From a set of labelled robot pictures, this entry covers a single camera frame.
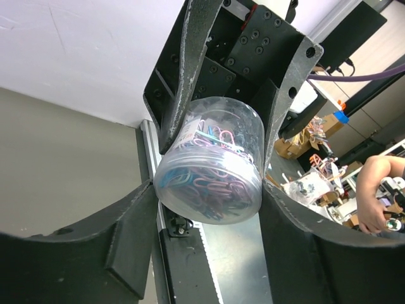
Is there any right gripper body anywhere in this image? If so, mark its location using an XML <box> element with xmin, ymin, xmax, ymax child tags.
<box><xmin>142</xmin><ymin>0</ymin><xmax>313</xmax><ymax>105</ymax></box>

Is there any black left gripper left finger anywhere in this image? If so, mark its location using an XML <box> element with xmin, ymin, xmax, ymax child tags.
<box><xmin>1</xmin><ymin>181</ymin><xmax>158</xmax><ymax>303</ymax></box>

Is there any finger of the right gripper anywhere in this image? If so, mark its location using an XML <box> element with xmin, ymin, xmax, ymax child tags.
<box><xmin>159</xmin><ymin>1</ymin><xmax>222</xmax><ymax>155</ymax></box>
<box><xmin>262</xmin><ymin>34</ymin><xmax>325</xmax><ymax>178</ymax></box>

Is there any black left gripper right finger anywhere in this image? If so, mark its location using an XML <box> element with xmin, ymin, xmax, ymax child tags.
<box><xmin>259</xmin><ymin>180</ymin><xmax>404</xmax><ymax>303</ymax></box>

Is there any clear plastic pin jar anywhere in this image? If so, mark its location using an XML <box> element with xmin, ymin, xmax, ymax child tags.
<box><xmin>154</xmin><ymin>97</ymin><xmax>265</xmax><ymax>225</ymax></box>

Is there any person's bare forearm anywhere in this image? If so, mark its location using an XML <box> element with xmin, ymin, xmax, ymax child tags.
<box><xmin>356</xmin><ymin>155</ymin><xmax>404</xmax><ymax>195</ymax></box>

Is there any person's bare hand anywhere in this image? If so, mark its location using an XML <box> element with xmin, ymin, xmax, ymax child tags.
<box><xmin>356</xmin><ymin>187</ymin><xmax>388</xmax><ymax>234</ymax></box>

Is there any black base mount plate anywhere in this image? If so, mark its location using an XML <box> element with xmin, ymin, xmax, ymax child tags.
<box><xmin>158</xmin><ymin>203</ymin><xmax>220</xmax><ymax>303</ymax></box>

